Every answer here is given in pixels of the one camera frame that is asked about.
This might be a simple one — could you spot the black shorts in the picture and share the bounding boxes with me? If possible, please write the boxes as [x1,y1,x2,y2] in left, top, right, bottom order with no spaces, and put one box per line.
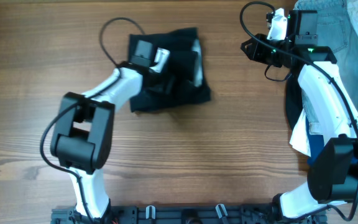
[128,27,211,113]

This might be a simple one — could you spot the light blue denim shorts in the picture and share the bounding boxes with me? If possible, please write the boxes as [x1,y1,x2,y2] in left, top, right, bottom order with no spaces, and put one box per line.
[294,0,358,111]

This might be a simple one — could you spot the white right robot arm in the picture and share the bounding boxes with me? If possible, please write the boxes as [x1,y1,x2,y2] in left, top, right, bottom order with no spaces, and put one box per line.
[241,9,358,223]

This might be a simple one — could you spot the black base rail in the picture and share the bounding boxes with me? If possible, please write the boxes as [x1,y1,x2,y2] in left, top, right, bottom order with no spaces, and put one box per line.
[50,203,328,224]

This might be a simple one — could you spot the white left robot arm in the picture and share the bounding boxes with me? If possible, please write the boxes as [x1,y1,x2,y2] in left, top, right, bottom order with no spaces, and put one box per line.
[44,40,172,223]

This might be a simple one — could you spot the black garment in pile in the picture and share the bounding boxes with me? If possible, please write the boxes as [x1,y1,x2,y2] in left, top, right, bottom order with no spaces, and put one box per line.
[285,75,303,130]

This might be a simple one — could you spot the dark blue garment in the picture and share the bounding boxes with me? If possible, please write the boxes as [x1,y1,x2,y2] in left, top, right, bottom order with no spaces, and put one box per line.
[306,118,324,166]

